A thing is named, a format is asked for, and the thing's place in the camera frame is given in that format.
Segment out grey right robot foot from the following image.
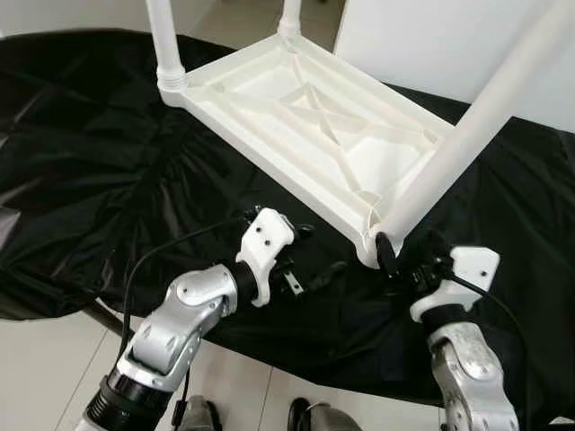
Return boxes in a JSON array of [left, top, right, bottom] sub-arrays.
[[287, 398, 360, 431]]

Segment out grey robot foot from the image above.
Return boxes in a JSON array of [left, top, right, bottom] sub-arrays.
[[287, 398, 360, 431], [180, 397, 224, 431]]

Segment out grey left robot foot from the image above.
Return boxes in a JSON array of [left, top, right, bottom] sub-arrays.
[[180, 397, 224, 431]]

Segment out black metal table leg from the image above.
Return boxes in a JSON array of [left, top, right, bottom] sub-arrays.
[[85, 301, 127, 335]]

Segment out black table cloth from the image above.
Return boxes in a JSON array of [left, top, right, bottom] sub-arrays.
[[0, 27, 575, 423]]

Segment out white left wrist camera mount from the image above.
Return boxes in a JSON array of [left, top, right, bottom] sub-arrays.
[[235, 207, 296, 308]]

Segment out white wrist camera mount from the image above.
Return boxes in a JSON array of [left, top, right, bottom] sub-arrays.
[[235, 207, 296, 308], [409, 245, 501, 322]]

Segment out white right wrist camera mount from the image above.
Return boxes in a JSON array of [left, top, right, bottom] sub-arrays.
[[409, 245, 501, 322]]

